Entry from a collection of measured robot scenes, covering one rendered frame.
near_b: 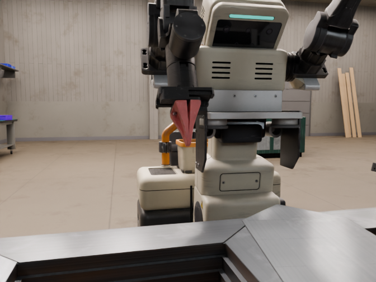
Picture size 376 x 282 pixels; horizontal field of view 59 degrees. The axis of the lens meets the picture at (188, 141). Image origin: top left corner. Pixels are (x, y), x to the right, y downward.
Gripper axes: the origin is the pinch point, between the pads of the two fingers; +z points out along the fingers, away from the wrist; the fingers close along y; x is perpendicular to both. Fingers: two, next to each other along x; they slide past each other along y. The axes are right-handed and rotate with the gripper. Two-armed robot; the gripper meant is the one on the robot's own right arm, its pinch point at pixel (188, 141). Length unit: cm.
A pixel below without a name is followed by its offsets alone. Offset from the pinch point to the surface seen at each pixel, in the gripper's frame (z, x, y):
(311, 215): 14.5, -1.3, 20.5
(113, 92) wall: -531, 975, -22
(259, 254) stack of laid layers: 20.1, -12.5, 5.1
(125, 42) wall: -683, 903, 22
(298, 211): 13.4, 1.0, 19.4
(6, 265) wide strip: 18.7, -9.4, -25.4
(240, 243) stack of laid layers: 18.4, -9.0, 4.0
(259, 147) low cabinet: -187, 566, 282
